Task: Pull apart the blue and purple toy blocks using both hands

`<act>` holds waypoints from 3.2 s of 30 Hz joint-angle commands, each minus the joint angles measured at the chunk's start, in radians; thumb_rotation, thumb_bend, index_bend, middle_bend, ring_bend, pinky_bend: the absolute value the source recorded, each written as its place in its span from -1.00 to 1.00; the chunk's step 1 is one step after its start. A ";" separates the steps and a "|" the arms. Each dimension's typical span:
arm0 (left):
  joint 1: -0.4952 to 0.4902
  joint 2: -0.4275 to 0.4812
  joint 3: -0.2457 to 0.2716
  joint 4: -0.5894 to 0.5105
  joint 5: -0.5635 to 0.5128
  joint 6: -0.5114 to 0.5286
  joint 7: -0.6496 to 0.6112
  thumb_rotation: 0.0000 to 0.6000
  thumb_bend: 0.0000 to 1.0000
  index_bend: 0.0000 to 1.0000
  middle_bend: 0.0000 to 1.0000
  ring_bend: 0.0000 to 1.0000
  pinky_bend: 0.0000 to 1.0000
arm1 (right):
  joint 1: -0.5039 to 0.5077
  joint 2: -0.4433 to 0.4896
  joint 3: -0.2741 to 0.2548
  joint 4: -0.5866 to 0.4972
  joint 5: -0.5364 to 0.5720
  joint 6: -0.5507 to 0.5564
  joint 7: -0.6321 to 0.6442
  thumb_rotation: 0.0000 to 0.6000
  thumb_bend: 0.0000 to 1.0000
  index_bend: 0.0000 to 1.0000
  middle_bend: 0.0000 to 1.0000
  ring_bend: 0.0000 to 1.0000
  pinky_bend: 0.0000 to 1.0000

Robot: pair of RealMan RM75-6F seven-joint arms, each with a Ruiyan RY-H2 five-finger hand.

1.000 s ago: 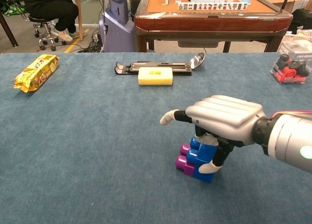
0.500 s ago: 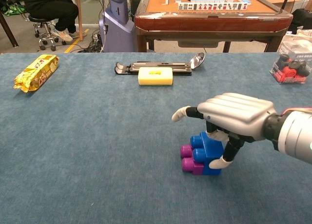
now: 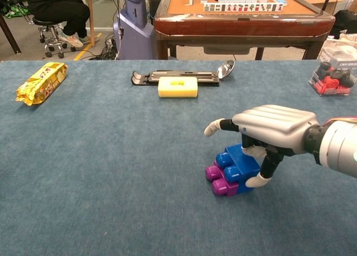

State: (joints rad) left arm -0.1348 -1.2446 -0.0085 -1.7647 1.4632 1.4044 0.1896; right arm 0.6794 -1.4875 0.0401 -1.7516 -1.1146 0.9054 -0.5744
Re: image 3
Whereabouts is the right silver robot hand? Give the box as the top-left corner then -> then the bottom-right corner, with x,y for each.
204,104 -> 320,189

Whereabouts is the blue building block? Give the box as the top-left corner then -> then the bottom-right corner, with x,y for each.
215,144 -> 262,195

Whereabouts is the purple building block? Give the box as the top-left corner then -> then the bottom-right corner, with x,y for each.
205,160 -> 240,197

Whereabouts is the clear box of red caps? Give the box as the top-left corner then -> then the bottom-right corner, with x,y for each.
308,59 -> 357,97

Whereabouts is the white plastic basket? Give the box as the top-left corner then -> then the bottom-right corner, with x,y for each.
317,32 -> 357,63

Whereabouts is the wooden mahjong table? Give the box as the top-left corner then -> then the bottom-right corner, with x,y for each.
153,0 -> 336,61

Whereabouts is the yellow soap bar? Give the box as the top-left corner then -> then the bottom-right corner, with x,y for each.
157,76 -> 199,99

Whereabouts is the row of face-up mahjong tiles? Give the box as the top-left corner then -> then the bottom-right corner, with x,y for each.
203,2 -> 284,13

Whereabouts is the black bag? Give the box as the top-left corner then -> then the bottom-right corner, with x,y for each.
331,9 -> 357,40

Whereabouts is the black thin rod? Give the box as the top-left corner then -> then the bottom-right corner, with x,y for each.
320,0 -> 335,16

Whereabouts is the black folding phone stand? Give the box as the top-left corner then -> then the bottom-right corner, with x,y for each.
131,70 -> 221,87

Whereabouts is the blue table cloth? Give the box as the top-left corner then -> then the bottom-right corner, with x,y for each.
0,60 -> 357,256

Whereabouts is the yellow snack packet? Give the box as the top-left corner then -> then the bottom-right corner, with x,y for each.
15,61 -> 68,107

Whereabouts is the seated person in black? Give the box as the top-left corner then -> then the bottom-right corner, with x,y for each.
24,0 -> 100,48

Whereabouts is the dark wooden table leg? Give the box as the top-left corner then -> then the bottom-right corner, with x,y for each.
0,13 -> 22,55

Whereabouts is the green and black gear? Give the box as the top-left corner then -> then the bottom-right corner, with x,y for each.
0,0 -> 31,18

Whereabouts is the lilac robot pedestal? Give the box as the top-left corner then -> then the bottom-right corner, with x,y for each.
113,0 -> 157,61

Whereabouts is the floor cable bundle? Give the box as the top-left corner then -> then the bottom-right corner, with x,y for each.
80,32 -> 118,61

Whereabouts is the light wooden post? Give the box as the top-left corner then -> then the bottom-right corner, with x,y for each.
86,0 -> 96,47

